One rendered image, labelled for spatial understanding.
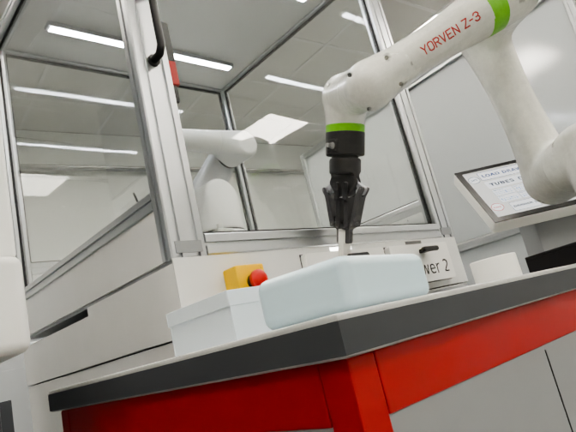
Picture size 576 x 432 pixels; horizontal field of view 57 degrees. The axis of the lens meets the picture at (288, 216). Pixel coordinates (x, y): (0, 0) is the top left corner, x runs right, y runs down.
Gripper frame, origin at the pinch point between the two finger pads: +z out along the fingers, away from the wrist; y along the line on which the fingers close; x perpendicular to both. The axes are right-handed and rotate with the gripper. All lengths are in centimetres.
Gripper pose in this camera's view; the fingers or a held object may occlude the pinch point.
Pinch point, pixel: (345, 243)
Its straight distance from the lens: 125.6
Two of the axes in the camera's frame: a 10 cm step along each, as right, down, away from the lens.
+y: 6.8, 0.2, -7.3
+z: 0.0, 10.0, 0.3
